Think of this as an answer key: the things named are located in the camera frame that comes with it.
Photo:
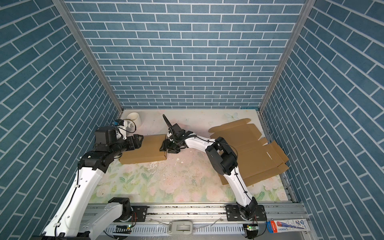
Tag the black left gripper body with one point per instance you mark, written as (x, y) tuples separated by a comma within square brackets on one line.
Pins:
[(129, 144)]

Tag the cream ceramic mug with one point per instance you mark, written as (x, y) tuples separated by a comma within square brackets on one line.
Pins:
[(133, 121)]

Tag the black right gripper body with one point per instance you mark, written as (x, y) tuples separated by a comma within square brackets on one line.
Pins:
[(173, 147)]

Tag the aluminium corner post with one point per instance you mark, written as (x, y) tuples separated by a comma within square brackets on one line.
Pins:
[(303, 16), (80, 39)]

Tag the brown cardboard box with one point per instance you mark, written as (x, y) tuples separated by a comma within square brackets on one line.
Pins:
[(147, 153), (258, 160)]

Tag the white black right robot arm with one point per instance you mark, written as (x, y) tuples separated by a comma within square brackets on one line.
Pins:
[(224, 161)]

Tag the aluminium corner post right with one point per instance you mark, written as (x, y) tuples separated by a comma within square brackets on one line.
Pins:
[(303, 16)]

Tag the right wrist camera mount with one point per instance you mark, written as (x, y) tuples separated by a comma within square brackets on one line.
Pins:
[(176, 133)]

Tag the aluminium corner post left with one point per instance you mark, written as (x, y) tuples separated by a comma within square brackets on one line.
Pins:
[(80, 39)]

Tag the white red blue tube box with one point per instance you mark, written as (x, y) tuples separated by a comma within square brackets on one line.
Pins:
[(284, 226)]

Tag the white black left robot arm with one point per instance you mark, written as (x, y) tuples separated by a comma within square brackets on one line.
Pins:
[(93, 165)]

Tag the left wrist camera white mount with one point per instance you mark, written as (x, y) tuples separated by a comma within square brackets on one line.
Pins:
[(120, 127)]

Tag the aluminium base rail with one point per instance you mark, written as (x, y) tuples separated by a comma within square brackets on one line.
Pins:
[(211, 221)]

